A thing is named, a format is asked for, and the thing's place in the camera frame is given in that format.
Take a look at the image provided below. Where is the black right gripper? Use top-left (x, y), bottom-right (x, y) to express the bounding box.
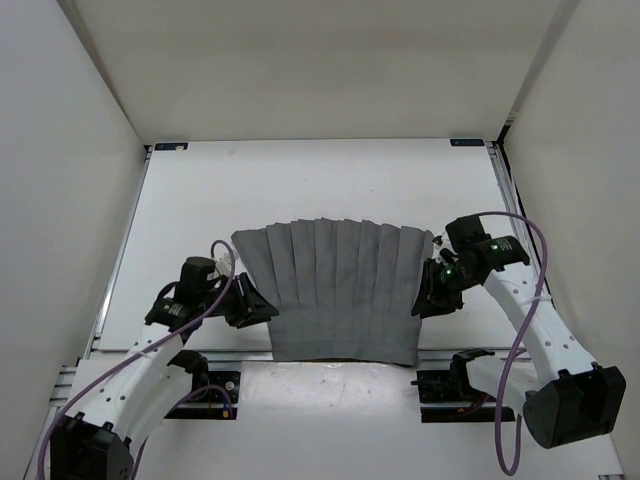
top-left (410, 257), bottom-right (478, 319)

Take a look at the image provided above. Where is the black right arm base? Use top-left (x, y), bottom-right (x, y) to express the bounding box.
top-left (410, 349), bottom-right (496, 424)

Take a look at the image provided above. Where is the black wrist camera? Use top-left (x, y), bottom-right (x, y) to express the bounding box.
top-left (445, 214), bottom-right (491, 253)
top-left (175, 256), bottom-right (217, 302)

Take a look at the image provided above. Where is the blue corner label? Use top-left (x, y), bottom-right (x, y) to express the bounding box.
top-left (449, 138), bottom-right (485, 147)
top-left (154, 142), bottom-right (189, 151)

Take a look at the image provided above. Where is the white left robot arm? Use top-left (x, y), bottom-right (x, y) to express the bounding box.
top-left (37, 273), bottom-right (279, 479)

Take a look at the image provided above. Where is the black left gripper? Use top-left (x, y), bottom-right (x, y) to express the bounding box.
top-left (199, 271), bottom-right (278, 328)

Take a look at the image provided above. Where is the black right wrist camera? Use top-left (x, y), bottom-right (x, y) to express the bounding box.
top-left (445, 214), bottom-right (491, 253)

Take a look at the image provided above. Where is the aluminium frame rail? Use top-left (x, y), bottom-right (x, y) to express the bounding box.
top-left (487, 142), bottom-right (571, 361)

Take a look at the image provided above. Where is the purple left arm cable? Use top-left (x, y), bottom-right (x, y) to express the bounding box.
top-left (37, 239), bottom-right (239, 480)

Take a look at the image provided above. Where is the blue right corner label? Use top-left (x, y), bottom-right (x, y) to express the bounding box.
top-left (449, 138), bottom-right (485, 147)

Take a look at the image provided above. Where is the grey pleated skirt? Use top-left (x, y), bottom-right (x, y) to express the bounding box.
top-left (231, 218), bottom-right (434, 367)

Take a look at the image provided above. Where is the blue left corner label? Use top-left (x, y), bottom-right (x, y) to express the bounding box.
top-left (154, 142), bottom-right (189, 151)

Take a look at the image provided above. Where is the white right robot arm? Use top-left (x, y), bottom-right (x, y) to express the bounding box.
top-left (412, 234), bottom-right (626, 449)

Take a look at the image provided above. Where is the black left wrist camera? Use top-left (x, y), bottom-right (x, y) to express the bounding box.
top-left (175, 256), bottom-right (217, 302)

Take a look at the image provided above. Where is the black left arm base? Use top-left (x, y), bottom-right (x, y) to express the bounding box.
top-left (165, 350), bottom-right (241, 421)

